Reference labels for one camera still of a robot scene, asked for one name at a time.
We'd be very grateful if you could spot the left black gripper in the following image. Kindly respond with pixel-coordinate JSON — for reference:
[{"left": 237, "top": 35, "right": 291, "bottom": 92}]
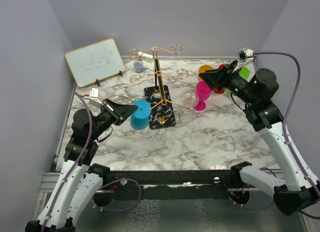
[{"left": 90, "top": 98, "right": 139, "bottom": 141}]

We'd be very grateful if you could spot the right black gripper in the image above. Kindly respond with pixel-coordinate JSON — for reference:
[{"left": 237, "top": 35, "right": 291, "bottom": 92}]
[{"left": 199, "top": 60, "right": 257, "bottom": 105}]

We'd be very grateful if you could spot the orange wine glass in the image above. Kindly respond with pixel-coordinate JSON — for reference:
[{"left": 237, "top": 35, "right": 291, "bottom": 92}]
[{"left": 197, "top": 64, "right": 214, "bottom": 82}]

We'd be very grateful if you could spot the red wine glass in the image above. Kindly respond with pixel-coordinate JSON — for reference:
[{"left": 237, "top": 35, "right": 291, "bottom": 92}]
[{"left": 213, "top": 64, "right": 226, "bottom": 95}]

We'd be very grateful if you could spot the magenta wine glass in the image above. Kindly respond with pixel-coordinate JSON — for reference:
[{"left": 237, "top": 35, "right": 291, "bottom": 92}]
[{"left": 194, "top": 81, "right": 212, "bottom": 111}]

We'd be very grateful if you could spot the blue wine glass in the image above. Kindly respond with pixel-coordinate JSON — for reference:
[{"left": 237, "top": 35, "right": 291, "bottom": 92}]
[{"left": 130, "top": 100, "right": 152, "bottom": 131}]

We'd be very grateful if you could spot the green wine glass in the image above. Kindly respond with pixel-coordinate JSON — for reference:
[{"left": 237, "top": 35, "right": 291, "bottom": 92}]
[{"left": 231, "top": 66, "right": 251, "bottom": 80}]

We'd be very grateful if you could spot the clear wine glass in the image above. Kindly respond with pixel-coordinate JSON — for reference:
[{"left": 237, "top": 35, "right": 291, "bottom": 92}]
[{"left": 178, "top": 92, "right": 199, "bottom": 124}]

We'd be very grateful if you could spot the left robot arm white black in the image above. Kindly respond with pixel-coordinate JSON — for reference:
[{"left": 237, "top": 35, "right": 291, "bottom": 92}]
[{"left": 25, "top": 99, "right": 138, "bottom": 232}]

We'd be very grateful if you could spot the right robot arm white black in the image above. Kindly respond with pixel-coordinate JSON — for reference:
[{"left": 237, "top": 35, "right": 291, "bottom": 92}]
[{"left": 199, "top": 60, "right": 320, "bottom": 216}]

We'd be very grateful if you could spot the small clear plastic cup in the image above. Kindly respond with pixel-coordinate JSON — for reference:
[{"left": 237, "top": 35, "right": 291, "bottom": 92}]
[{"left": 133, "top": 60, "right": 144, "bottom": 74}]

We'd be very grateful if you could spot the gold framed whiteboard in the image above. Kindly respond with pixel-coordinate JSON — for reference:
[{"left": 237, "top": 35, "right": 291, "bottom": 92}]
[{"left": 64, "top": 38, "right": 126, "bottom": 88}]

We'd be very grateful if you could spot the white whiteboard eraser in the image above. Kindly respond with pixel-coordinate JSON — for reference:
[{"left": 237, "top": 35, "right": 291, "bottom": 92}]
[{"left": 137, "top": 52, "right": 154, "bottom": 63}]

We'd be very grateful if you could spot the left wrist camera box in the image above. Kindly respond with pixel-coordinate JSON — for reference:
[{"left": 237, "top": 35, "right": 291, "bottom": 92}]
[{"left": 83, "top": 87, "right": 103, "bottom": 109}]

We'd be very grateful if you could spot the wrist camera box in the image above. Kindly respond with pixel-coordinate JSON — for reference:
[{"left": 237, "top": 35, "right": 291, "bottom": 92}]
[
  {"left": 237, "top": 47, "right": 255, "bottom": 68},
  {"left": 83, "top": 87, "right": 103, "bottom": 109}
]

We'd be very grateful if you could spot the gold wire glass rack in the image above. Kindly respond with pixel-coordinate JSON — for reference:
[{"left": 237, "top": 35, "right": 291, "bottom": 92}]
[{"left": 128, "top": 44, "right": 189, "bottom": 130}]

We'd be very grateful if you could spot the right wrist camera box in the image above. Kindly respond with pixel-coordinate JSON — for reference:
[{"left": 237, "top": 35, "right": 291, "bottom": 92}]
[{"left": 237, "top": 47, "right": 255, "bottom": 68}]

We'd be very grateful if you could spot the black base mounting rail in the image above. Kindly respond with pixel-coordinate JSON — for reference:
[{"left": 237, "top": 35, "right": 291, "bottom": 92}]
[{"left": 49, "top": 164, "right": 261, "bottom": 200}]

